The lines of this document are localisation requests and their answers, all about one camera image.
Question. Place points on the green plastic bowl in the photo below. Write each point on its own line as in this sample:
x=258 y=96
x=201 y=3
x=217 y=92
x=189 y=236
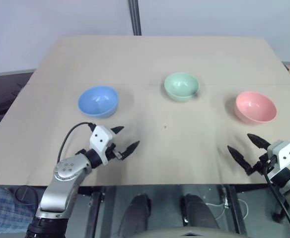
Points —
x=181 y=85

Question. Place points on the pink-red plastic bowl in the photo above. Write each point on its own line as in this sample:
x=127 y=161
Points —
x=256 y=107

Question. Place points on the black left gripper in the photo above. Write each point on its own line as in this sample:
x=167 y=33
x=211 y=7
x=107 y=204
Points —
x=112 y=151

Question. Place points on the blue plaid cloth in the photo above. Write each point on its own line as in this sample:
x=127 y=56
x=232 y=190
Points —
x=3 y=210

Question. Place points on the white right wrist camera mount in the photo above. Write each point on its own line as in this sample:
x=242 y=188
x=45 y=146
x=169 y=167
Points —
x=285 y=152

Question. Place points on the black round disc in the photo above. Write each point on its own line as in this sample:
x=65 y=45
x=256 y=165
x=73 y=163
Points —
x=25 y=195

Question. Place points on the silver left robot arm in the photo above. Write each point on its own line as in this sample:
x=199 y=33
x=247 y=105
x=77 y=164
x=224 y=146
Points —
x=65 y=178

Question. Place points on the blue plastic bowl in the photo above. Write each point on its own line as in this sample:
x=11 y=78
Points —
x=99 y=101

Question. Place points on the black table frame leg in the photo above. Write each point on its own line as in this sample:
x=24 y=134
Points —
x=232 y=208
x=97 y=210

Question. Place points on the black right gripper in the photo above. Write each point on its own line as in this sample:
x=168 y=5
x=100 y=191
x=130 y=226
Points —
x=263 y=164

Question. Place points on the dark rounded shape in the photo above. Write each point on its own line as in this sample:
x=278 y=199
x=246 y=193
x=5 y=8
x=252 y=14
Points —
x=136 y=213
x=199 y=213

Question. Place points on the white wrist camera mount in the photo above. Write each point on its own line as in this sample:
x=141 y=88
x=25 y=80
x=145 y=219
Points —
x=285 y=152
x=100 y=140

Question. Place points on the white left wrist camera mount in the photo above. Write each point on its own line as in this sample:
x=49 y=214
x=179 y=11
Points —
x=100 y=140

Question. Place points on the grey vertical post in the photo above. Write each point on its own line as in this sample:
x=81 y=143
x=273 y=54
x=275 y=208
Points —
x=135 y=17

